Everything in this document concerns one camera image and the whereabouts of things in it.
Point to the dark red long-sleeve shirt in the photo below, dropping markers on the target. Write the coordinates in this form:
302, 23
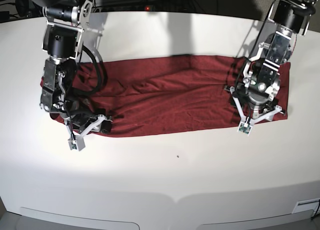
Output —
167, 95

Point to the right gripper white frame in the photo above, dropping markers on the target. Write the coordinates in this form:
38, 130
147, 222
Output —
99, 124

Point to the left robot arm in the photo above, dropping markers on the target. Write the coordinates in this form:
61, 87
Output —
258, 81

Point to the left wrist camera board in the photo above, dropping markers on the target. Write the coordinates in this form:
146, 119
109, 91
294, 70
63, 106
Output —
244, 128

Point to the grey right table tray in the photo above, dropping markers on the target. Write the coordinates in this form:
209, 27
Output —
300, 220

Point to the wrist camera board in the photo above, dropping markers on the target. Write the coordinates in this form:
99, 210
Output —
244, 128
72, 145

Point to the white label plate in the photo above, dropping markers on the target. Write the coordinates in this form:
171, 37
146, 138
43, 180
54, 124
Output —
305, 205

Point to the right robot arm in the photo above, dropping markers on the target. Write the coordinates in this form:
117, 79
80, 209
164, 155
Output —
67, 23

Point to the power strip with red light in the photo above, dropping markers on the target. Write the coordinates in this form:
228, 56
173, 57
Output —
126, 8

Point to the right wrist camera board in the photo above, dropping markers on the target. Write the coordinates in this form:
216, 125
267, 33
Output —
72, 145

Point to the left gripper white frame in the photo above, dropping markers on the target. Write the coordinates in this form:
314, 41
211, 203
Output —
252, 112

